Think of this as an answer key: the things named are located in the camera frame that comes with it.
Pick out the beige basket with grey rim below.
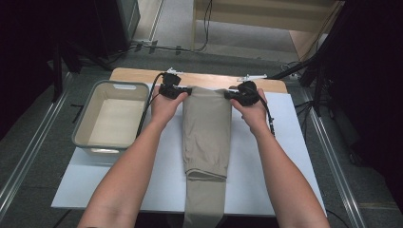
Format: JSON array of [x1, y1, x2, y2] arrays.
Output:
[[71, 80, 150, 160]]

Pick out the dark curtain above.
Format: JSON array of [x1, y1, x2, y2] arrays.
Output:
[[0, 0, 98, 141], [326, 0, 403, 210]]

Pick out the metal floor rail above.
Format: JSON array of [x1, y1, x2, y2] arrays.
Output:
[[297, 85, 369, 228], [0, 72, 76, 220]]

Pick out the right hand-held gripper cable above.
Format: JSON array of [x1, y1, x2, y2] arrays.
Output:
[[258, 94, 277, 138]]

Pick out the thin black floor cables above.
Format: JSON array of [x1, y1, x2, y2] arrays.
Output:
[[294, 99, 318, 135]]

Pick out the hand-held gripper cable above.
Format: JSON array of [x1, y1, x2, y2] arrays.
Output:
[[135, 72, 166, 139], [258, 94, 277, 138]]

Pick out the dark grey cabinet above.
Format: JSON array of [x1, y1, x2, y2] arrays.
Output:
[[94, 0, 142, 60]]

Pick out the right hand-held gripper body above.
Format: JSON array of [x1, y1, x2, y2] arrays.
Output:
[[235, 73, 268, 107]]

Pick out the left hand-held gripper cable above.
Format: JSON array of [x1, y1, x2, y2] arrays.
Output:
[[135, 72, 166, 139]]

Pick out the person's left hand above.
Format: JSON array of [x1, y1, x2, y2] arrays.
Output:
[[150, 90, 189, 128]]

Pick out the white table mat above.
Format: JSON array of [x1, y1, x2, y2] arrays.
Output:
[[50, 83, 328, 219]]

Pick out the black floor cables with plugs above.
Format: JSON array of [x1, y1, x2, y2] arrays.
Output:
[[107, 39, 195, 63]]

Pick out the black hanging cable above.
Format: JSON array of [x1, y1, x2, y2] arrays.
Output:
[[193, 0, 214, 53]]

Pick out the beige pants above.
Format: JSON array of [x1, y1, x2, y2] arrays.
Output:
[[182, 85, 233, 228]]

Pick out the person's right hand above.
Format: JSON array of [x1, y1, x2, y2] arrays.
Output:
[[229, 87, 270, 137]]

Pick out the black metal stand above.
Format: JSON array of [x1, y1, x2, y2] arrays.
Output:
[[51, 40, 112, 103], [267, 0, 350, 118]]

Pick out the light wooden furniture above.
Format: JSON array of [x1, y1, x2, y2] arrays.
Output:
[[191, 0, 346, 62]]

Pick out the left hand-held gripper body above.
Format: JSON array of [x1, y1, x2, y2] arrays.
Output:
[[158, 66, 183, 100]]

